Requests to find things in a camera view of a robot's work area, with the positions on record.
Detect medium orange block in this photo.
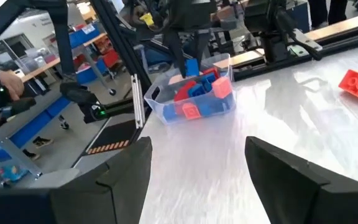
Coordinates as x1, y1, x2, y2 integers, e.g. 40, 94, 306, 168
337, 68, 358, 100

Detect blue bench beam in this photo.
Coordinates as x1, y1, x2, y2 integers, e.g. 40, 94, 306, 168
9, 96, 73, 149

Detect person's hand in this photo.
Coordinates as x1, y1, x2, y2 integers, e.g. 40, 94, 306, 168
0, 70, 25, 101

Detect black mat with orange stripes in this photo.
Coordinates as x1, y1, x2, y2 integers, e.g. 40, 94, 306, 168
85, 119, 139, 156

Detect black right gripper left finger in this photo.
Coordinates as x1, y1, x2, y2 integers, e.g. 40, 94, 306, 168
0, 136, 154, 224

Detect person's shoe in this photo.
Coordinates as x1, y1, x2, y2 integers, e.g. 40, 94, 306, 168
22, 148, 42, 162
57, 114, 70, 131
32, 136, 55, 149

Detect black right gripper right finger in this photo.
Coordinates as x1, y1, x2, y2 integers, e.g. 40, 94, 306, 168
244, 136, 358, 224

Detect yellow cable tag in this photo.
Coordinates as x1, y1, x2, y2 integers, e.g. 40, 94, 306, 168
139, 12, 155, 27

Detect person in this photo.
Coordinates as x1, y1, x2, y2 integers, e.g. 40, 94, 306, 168
308, 0, 349, 29

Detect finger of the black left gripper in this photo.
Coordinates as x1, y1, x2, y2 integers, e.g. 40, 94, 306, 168
162, 30, 188, 79
194, 29, 213, 68

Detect blue storage bins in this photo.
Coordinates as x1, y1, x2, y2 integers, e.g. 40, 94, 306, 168
68, 23, 102, 49

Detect small orange block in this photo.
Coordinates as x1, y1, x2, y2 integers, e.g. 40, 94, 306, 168
181, 102, 202, 121
211, 77, 233, 100

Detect small red block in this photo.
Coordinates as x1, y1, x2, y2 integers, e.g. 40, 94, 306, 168
173, 80, 198, 103
202, 67, 221, 79

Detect silver aluminium extrusion piece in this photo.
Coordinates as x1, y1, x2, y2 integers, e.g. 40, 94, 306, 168
131, 73, 145, 129

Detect small blue block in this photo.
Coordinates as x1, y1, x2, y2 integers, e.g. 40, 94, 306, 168
185, 58, 200, 77
197, 95, 236, 118
162, 104, 178, 122
187, 83, 206, 98
200, 73, 218, 93

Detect black aluminium table frame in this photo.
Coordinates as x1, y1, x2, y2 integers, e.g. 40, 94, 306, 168
0, 0, 358, 156

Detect clear plastic bin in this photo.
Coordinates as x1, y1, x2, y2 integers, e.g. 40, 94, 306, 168
144, 52, 237, 125

